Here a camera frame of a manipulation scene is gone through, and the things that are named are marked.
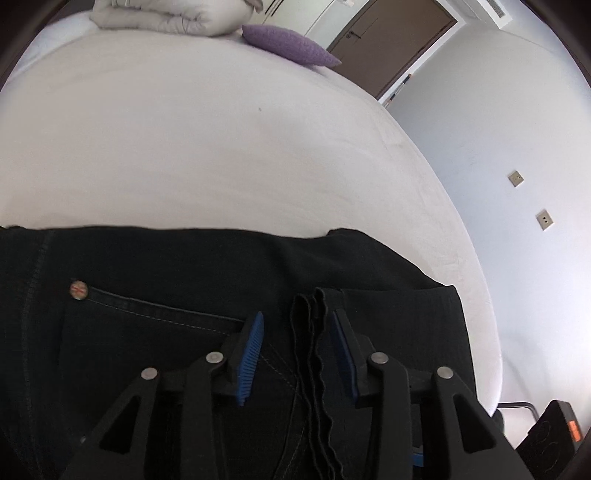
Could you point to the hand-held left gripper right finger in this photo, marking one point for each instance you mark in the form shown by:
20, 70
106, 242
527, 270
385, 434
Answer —
344, 364

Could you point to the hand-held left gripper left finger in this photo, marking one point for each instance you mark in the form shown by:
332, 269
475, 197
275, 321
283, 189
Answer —
247, 360

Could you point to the black pants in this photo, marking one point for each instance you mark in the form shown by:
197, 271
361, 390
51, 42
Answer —
138, 258

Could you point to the black metal rod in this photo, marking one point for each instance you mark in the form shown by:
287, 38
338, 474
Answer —
517, 405

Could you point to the black device with orange label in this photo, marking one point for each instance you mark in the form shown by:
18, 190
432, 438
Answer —
549, 438

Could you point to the bed with white sheet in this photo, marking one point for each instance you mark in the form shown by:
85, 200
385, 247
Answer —
207, 138

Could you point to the thin stick by door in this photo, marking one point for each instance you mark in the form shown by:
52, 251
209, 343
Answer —
398, 88

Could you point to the purple pillow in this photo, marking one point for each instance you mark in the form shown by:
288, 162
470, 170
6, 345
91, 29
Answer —
291, 44

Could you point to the brown door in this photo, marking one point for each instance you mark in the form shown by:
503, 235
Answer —
392, 41

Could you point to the white wardrobe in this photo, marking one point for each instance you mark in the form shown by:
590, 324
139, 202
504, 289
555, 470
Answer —
318, 18

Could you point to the folded beige duvet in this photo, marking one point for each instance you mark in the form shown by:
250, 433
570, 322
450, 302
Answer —
161, 18

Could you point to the white ceiling air vent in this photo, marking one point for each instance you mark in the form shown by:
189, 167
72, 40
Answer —
496, 7

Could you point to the bronze wall socket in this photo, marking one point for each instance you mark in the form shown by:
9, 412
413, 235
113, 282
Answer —
515, 178
545, 220

